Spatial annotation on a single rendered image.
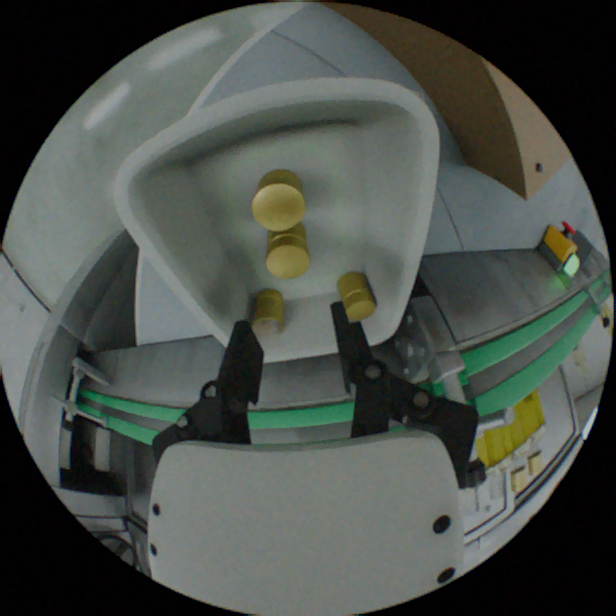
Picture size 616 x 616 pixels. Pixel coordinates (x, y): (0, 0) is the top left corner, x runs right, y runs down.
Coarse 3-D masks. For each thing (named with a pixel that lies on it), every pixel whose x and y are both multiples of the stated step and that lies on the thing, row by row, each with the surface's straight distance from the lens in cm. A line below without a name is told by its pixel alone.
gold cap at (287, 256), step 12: (300, 228) 17; (276, 240) 15; (288, 240) 15; (300, 240) 15; (276, 252) 14; (288, 252) 14; (300, 252) 14; (276, 264) 15; (288, 264) 15; (300, 264) 15; (276, 276) 16; (288, 276) 16
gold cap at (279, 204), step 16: (272, 176) 14; (288, 176) 14; (256, 192) 13; (272, 192) 12; (288, 192) 12; (256, 208) 13; (272, 208) 13; (288, 208) 13; (304, 208) 13; (272, 224) 13; (288, 224) 13
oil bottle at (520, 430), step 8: (520, 408) 43; (520, 416) 43; (512, 424) 41; (520, 424) 43; (528, 424) 45; (512, 432) 42; (520, 432) 43; (528, 432) 45; (512, 440) 42; (520, 440) 43; (528, 440) 45; (520, 448) 43; (528, 448) 46; (520, 456) 44
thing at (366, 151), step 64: (192, 128) 10; (256, 128) 14; (320, 128) 16; (384, 128) 14; (128, 192) 12; (192, 192) 18; (320, 192) 17; (384, 192) 15; (192, 256) 16; (256, 256) 20; (320, 256) 20; (384, 256) 17; (320, 320) 22; (384, 320) 21
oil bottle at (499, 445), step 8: (488, 432) 37; (496, 432) 38; (504, 432) 40; (488, 440) 38; (496, 440) 38; (504, 440) 40; (488, 448) 38; (496, 448) 39; (504, 448) 40; (512, 448) 42; (488, 456) 39; (496, 456) 39; (504, 456) 40; (512, 456) 42; (496, 464) 39; (504, 464) 41; (496, 472) 40
